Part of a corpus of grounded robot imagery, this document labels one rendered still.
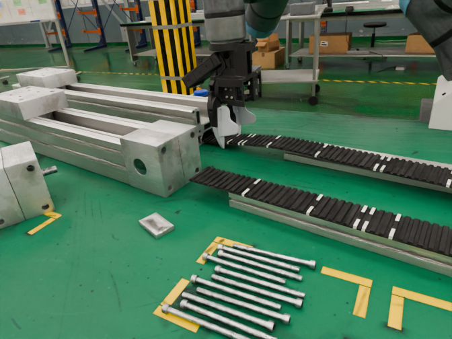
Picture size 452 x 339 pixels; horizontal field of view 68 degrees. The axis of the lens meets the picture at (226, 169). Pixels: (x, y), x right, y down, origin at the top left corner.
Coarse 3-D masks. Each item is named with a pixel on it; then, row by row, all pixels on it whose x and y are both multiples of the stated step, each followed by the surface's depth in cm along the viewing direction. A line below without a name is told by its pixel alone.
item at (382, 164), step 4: (384, 156) 56; (380, 160) 55; (384, 160) 56; (388, 160) 55; (376, 164) 54; (380, 164) 54; (384, 164) 54; (388, 164) 54; (372, 168) 54; (376, 168) 53; (380, 168) 54; (384, 168) 53
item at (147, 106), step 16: (80, 96) 93; (96, 96) 89; (112, 96) 88; (128, 96) 92; (144, 96) 89; (160, 96) 85; (176, 96) 83; (192, 96) 81; (96, 112) 92; (112, 112) 87; (128, 112) 83; (144, 112) 80; (160, 112) 78; (176, 112) 74; (192, 112) 71; (208, 128) 77
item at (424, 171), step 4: (420, 164) 53; (424, 164) 53; (420, 168) 52; (424, 168) 52; (428, 168) 52; (432, 168) 52; (416, 172) 51; (420, 172) 51; (424, 172) 51; (428, 172) 51; (416, 176) 50; (420, 176) 50; (424, 176) 50; (428, 176) 50; (420, 180) 50; (424, 180) 49
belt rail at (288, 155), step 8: (288, 152) 66; (368, 152) 59; (376, 152) 59; (296, 160) 65; (304, 160) 64; (312, 160) 63; (320, 160) 62; (416, 160) 55; (424, 160) 55; (336, 168) 60; (344, 168) 60; (352, 168) 59; (360, 168) 58; (376, 176) 57; (384, 176) 56; (392, 176) 55; (416, 184) 54; (424, 184) 53; (432, 184) 52; (448, 192) 51
